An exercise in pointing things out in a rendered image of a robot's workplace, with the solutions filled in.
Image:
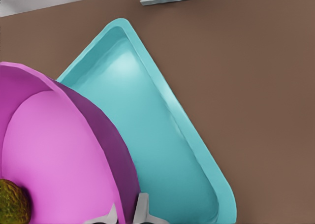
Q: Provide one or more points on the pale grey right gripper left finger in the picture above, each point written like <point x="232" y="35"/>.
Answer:
<point x="112" y="215"/>

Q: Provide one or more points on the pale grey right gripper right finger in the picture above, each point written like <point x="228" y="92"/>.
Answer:
<point x="142" y="206"/>

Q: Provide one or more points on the pink round plate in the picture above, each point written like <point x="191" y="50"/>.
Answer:
<point x="61" y="147"/>

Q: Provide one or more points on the orange fruit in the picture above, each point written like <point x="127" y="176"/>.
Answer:
<point x="12" y="201"/>

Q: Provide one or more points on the teal rectangular tray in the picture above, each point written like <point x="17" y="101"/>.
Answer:
<point x="157" y="135"/>

